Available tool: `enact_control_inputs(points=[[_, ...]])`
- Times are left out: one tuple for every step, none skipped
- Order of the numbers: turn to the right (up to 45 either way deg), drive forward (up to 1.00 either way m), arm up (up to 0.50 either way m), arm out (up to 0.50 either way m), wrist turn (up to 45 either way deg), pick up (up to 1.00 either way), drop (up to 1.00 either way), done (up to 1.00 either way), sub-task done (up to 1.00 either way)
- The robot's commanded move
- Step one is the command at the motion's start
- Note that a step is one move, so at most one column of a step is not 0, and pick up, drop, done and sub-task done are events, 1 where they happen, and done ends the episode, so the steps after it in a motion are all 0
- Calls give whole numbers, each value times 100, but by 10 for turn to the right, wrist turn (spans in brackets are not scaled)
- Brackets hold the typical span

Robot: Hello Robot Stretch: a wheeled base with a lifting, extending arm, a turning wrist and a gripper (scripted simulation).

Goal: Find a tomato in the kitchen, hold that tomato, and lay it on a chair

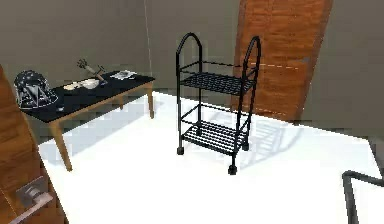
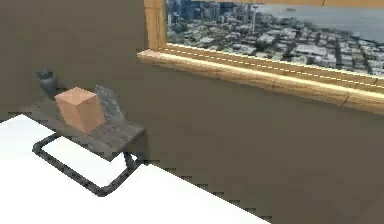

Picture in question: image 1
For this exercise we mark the white grey paper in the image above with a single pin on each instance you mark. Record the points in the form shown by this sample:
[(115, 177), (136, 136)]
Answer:
[(123, 74)]

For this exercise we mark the white bowl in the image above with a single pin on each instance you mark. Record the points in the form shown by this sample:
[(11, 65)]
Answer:
[(90, 83)]

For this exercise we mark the black-topped wooden table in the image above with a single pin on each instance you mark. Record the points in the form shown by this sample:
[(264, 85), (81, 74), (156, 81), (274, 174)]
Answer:
[(86, 95)]

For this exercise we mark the grey branch-shaped sculpture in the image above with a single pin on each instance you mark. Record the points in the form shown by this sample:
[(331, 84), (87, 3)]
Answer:
[(91, 69)]

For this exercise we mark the beige flat dish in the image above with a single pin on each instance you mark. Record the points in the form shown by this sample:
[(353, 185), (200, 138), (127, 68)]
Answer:
[(71, 86)]

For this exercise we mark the small grey door latch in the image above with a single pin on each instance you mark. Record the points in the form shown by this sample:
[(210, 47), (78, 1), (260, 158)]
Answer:
[(306, 60)]

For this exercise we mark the small grey round object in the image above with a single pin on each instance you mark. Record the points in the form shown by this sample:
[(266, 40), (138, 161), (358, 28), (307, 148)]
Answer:
[(60, 108)]

